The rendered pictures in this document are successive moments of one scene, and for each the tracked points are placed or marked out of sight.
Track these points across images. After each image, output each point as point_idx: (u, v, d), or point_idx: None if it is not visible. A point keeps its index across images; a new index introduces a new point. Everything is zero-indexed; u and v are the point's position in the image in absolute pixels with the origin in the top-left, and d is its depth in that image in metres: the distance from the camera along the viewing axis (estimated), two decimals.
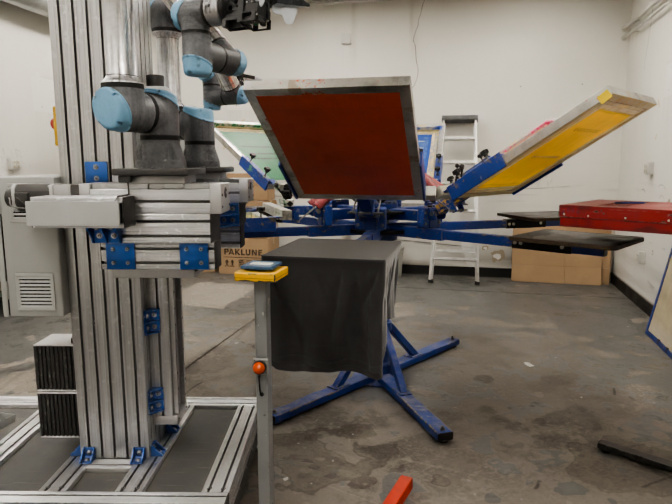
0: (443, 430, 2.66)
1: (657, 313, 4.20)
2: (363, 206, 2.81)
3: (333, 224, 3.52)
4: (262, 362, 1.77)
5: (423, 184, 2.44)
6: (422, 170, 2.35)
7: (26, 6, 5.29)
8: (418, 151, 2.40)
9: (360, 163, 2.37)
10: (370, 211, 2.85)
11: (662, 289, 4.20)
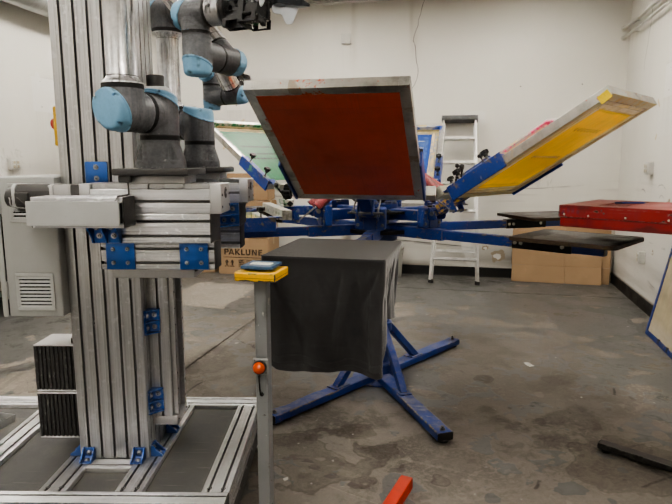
0: (443, 430, 2.66)
1: (657, 313, 4.20)
2: (363, 206, 2.81)
3: (333, 224, 3.52)
4: (262, 362, 1.77)
5: (423, 184, 2.44)
6: (422, 170, 2.35)
7: (26, 6, 5.29)
8: (418, 151, 2.40)
9: (360, 163, 2.37)
10: (370, 211, 2.85)
11: (662, 289, 4.20)
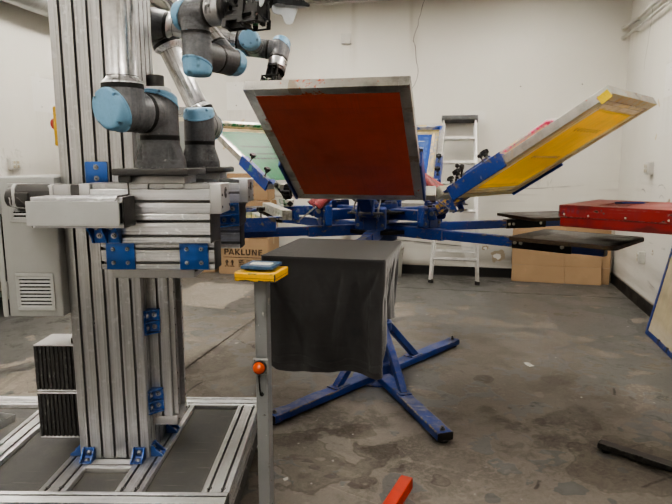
0: (443, 430, 2.66)
1: (657, 313, 4.20)
2: (363, 206, 2.81)
3: (333, 224, 3.52)
4: (262, 362, 1.77)
5: (423, 184, 2.44)
6: (422, 170, 2.35)
7: (26, 6, 5.29)
8: (418, 151, 2.40)
9: (360, 163, 2.37)
10: (370, 211, 2.85)
11: (662, 289, 4.20)
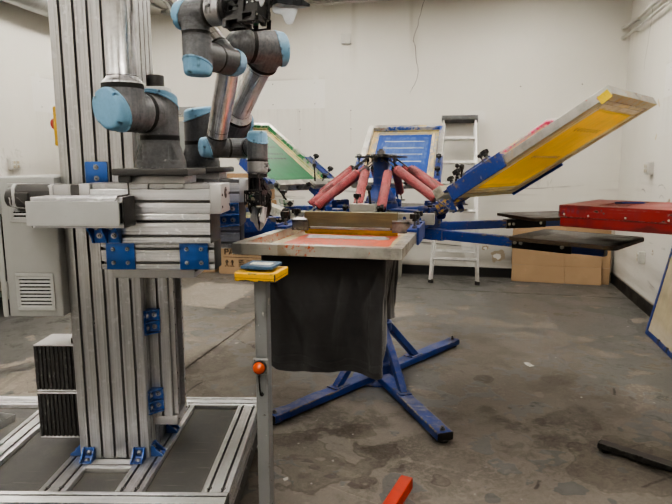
0: (443, 430, 2.66)
1: (657, 313, 4.20)
2: None
3: None
4: (262, 362, 1.77)
5: None
6: (419, 242, 2.35)
7: (26, 6, 5.29)
8: (414, 218, 2.34)
9: (357, 239, 2.37)
10: None
11: (662, 289, 4.20)
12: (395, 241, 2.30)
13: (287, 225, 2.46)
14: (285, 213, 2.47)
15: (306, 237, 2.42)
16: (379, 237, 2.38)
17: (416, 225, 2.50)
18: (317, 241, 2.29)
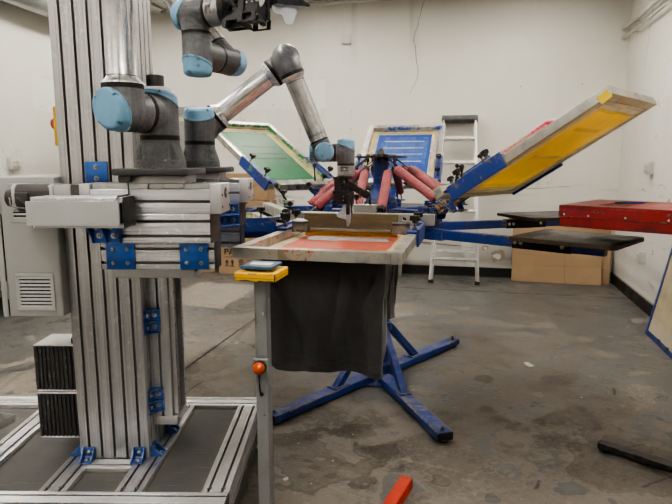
0: (443, 430, 2.66)
1: (657, 313, 4.20)
2: None
3: None
4: (262, 362, 1.77)
5: None
6: (419, 243, 2.35)
7: (26, 6, 5.29)
8: (414, 220, 2.34)
9: (357, 241, 2.37)
10: None
11: (662, 289, 4.20)
12: (395, 243, 2.31)
13: (287, 227, 2.46)
14: (285, 215, 2.47)
15: (306, 239, 2.42)
16: (379, 239, 2.38)
17: (416, 226, 2.50)
18: (317, 243, 2.30)
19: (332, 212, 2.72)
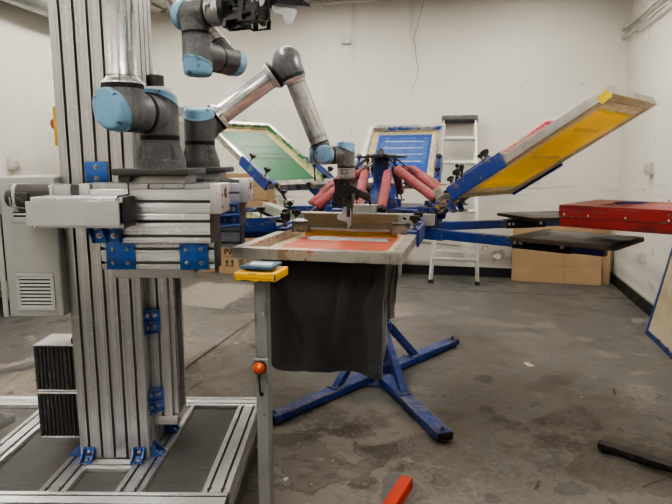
0: (443, 430, 2.66)
1: (657, 313, 4.20)
2: None
3: None
4: (262, 362, 1.77)
5: None
6: (419, 243, 2.35)
7: (26, 6, 5.29)
8: (414, 220, 2.34)
9: (357, 241, 2.37)
10: None
11: (662, 289, 4.20)
12: (395, 243, 2.31)
13: (287, 227, 2.46)
14: (285, 215, 2.47)
15: (306, 239, 2.42)
16: (379, 239, 2.38)
17: (416, 226, 2.50)
18: (317, 243, 2.30)
19: (332, 212, 2.72)
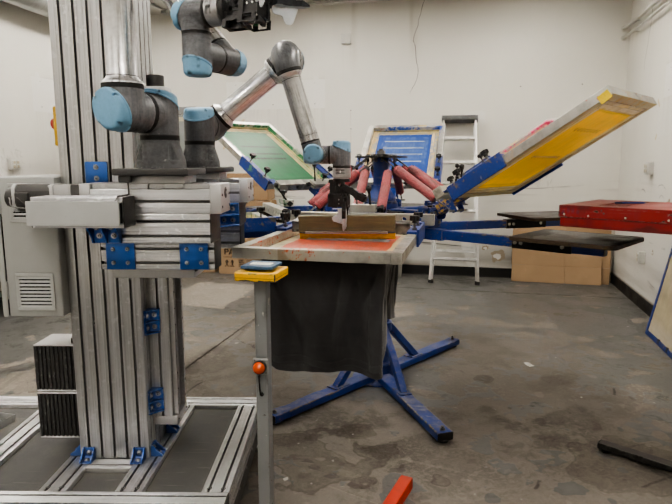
0: (443, 430, 2.66)
1: (657, 313, 4.20)
2: None
3: None
4: (262, 362, 1.77)
5: None
6: (419, 243, 2.35)
7: (26, 6, 5.29)
8: (414, 220, 2.34)
9: (357, 241, 2.37)
10: None
11: (662, 289, 4.20)
12: (395, 243, 2.31)
13: (287, 227, 2.46)
14: (285, 215, 2.47)
15: (306, 239, 2.42)
16: (379, 239, 2.38)
17: (416, 226, 2.50)
18: (317, 243, 2.30)
19: (332, 212, 2.72)
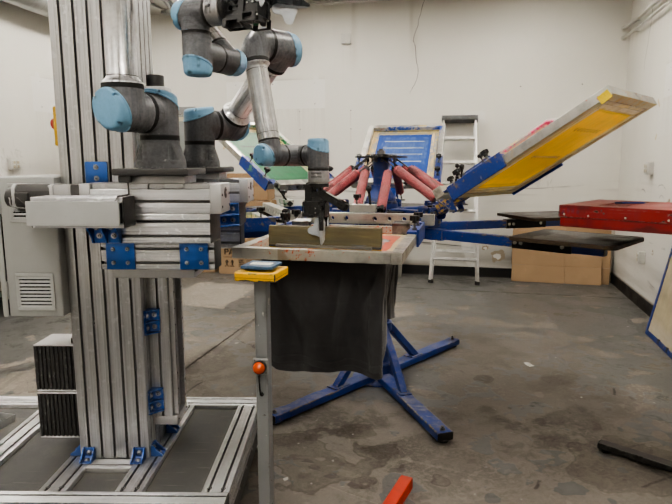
0: (443, 430, 2.66)
1: (657, 313, 4.20)
2: None
3: (333, 224, 3.52)
4: (262, 362, 1.77)
5: None
6: (419, 243, 2.35)
7: (26, 6, 5.29)
8: (414, 220, 2.34)
9: None
10: None
11: (662, 289, 4.20)
12: (395, 243, 2.31)
13: None
14: (285, 215, 2.47)
15: None
16: None
17: (416, 226, 2.50)
18: None
19: (332, 212, 2.72)
